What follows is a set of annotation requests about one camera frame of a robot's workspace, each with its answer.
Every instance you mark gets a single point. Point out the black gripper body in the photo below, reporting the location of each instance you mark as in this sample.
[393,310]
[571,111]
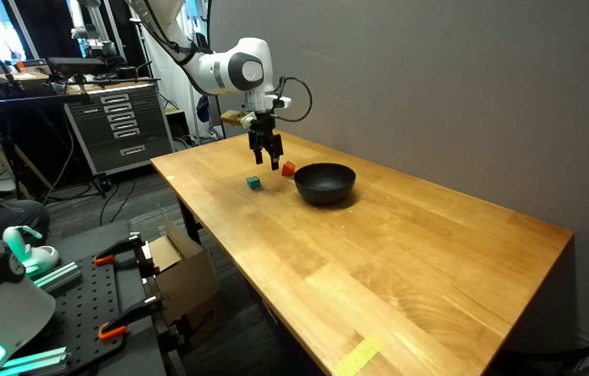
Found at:
[265,130]

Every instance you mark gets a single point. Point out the orange block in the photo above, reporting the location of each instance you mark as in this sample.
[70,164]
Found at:
[289,169]

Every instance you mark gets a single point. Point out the green block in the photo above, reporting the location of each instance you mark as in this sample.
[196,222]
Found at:
[254,182]

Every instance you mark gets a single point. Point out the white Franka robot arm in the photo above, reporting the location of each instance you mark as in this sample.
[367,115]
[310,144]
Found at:
[228,69]

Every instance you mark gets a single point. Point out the black bowl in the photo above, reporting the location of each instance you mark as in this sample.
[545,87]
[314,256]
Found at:
[324,188]

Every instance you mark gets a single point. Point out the black cabinet white labels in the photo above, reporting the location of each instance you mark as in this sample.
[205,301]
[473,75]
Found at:
[118,128]

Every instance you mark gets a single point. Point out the cardboard box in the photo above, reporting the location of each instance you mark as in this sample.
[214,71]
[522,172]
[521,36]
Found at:
[182,279]

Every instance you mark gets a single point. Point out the yellow tape strip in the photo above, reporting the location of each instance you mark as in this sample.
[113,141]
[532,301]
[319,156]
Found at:
[357,356]

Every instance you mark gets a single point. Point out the black perforated breadboard plate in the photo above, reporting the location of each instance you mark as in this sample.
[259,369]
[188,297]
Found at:
[86,301]

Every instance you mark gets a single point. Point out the black side desk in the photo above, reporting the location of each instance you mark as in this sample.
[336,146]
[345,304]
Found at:
[30,101]

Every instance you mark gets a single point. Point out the aluminium extrusion bar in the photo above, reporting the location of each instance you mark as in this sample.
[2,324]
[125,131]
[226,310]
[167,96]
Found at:
[58,276]
[35,361]

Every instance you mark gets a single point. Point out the operator dark trouser leg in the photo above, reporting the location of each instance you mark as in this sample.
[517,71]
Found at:
[20,217]

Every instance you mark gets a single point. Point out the mint green plastic tool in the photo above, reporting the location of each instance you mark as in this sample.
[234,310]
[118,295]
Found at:
[25,251]

